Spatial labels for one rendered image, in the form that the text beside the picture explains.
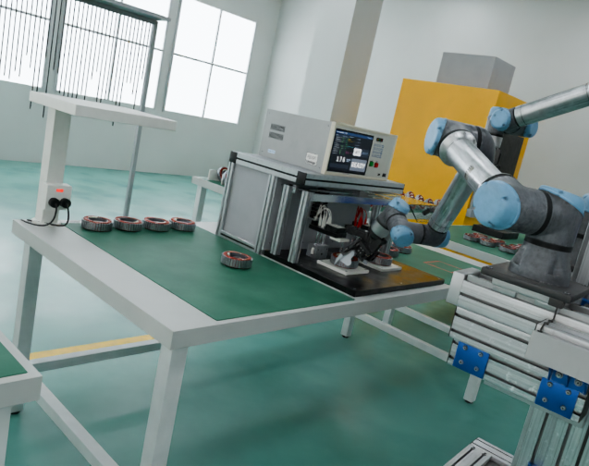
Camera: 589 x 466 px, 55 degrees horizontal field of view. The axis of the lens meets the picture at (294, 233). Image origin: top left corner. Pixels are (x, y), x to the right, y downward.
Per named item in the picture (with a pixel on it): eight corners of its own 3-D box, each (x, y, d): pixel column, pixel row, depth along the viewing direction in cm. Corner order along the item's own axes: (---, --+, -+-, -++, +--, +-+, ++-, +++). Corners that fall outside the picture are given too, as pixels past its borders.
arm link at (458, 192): (504, 125, 182) (436, 235, 213) (473, 118, 179) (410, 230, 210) (517, 145, 173) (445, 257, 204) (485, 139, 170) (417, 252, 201)
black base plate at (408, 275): (443, 284, 244) (445, 279, 243) (354, 297, 197) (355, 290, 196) (358, 251, 274) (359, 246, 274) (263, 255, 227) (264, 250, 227)
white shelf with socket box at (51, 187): (156, 245, 208) (177, 121, 199) (57, 248, 180) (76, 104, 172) (109, 220, 230) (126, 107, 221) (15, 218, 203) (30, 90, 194)
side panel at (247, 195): (263, 254, 228) (279, 176, 222) (258, 254, 226) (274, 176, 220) (220, 234, 247) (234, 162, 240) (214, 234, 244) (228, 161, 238)
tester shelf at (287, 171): (402, 193, 259) (405, 184, 259) (303, 185, 210) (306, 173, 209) (330, 173, 288) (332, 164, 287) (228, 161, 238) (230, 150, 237)
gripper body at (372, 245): (360, 263, 215) (379, 241, 209) (347, 246, 219) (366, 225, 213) (372, 262, 220) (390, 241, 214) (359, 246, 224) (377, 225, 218)
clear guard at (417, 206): (446, 222, 243) (449, 209, 242) (417, 222, 225) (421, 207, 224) (385, 203, 264) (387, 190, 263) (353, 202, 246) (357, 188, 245)
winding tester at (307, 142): (386, 181, 252) (398, 135, 248) (324, 174, 220) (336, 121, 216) (322, 163, 278) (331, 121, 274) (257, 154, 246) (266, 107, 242)
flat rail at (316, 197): (397, 206, 258) (398, 200, 257) (307, 201, 212) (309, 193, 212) (395, 205, 259) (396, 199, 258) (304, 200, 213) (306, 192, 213)
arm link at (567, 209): (584, 250, 141) (601, 197, 139) (538, 241, 138) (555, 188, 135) (553, 238, 153) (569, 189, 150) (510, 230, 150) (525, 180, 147)
